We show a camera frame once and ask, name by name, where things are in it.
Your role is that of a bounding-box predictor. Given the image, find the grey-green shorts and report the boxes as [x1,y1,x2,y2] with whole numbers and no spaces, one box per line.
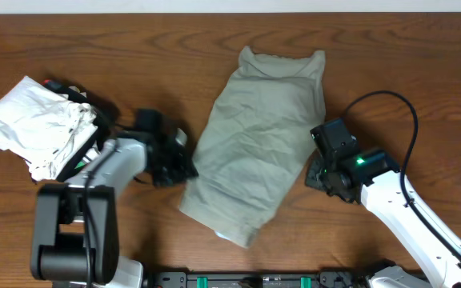
[179,46,326,248]

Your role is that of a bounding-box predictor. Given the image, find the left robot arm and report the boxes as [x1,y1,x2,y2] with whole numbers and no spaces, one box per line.
[30,109,198,287]

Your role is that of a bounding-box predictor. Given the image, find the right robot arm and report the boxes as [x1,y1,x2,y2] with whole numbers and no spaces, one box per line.
[305,118,461,287]

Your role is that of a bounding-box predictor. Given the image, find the black folded garment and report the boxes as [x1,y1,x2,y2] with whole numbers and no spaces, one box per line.
[42,79,116,182]

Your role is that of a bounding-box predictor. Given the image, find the white folded garment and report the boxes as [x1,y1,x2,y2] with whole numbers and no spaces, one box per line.
[0,76,93,181]

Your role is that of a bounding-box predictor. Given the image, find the right black cable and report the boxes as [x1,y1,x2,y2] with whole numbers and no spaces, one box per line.
[341,90,461,277]

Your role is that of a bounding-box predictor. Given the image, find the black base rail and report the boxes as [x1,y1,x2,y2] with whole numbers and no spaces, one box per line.
[142,270,369,288]

